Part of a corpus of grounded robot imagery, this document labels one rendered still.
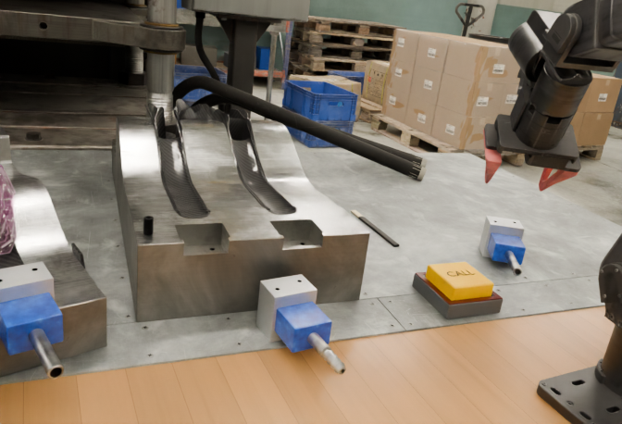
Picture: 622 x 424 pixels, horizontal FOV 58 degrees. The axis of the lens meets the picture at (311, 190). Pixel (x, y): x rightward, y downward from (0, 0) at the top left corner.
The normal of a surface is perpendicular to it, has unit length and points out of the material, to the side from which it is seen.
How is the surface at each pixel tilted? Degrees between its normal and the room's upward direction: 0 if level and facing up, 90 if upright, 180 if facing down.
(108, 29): 90
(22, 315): 0
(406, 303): 0
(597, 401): 0
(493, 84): 83
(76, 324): 90
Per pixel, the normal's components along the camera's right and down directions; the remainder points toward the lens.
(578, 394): 0.11, -0.94
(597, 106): 0.47, 0.34
